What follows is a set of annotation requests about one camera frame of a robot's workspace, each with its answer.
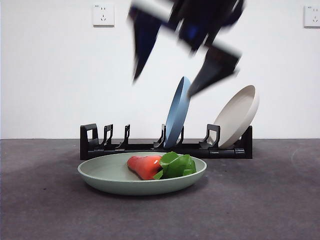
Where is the blue plate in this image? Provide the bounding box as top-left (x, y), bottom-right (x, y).
top-left (163, 76), bottom-right (192, 149)

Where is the orange carrot with green leaves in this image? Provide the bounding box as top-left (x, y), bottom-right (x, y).
top-left (126, 151), bottom-right (198, 181)

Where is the black plate rack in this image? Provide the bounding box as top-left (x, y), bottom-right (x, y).
top-left (79, 123), bottom-right (253, 160)

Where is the cream white plate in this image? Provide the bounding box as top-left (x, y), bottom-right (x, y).
top-left (212, 84), bottom-right (260, 149)

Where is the green plate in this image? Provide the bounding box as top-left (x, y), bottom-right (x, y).
top-left (76, 151), bottom-right (208, 196)

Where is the white wall socket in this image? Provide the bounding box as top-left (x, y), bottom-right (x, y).
top-left (303, 5), bottom-right (320, 28)
top-left (92, 3), bottom-right (116, 28)

